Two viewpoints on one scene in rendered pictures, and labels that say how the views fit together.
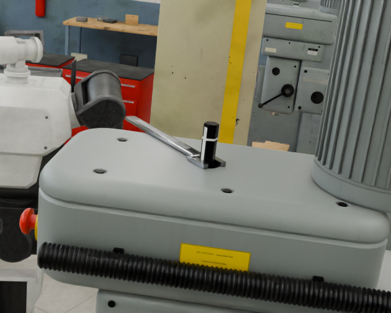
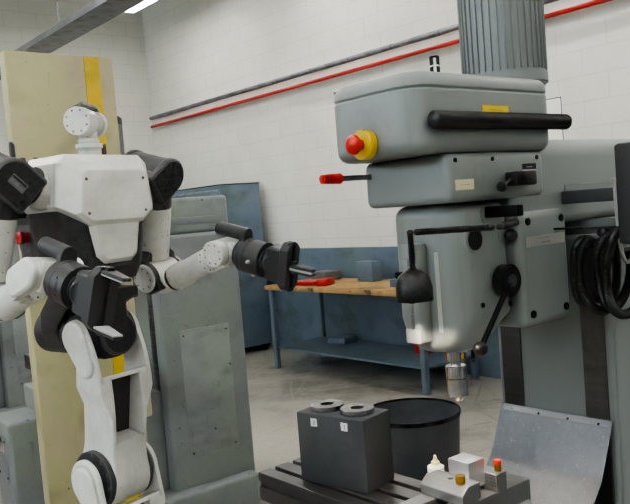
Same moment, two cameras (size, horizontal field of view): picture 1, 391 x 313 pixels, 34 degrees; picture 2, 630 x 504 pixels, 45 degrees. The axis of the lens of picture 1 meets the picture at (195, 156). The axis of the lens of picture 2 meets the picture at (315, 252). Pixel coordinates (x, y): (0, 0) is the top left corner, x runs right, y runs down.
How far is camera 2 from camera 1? 1.47 m
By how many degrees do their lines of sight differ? 45
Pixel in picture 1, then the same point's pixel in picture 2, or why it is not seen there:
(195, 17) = not seen: hidden behind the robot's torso
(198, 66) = not seen: hidden behind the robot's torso
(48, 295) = not seen: outside the picture
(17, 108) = (119, 170)
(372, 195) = (530, 72)
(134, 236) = (462, 104)
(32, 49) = (101, 121)
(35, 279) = (144, 368)
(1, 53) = (90, 119)
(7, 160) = (114, 229)
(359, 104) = (509, 24)
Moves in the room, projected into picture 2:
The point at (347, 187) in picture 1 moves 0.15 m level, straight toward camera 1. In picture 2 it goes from (516, 72) to (568, 58)
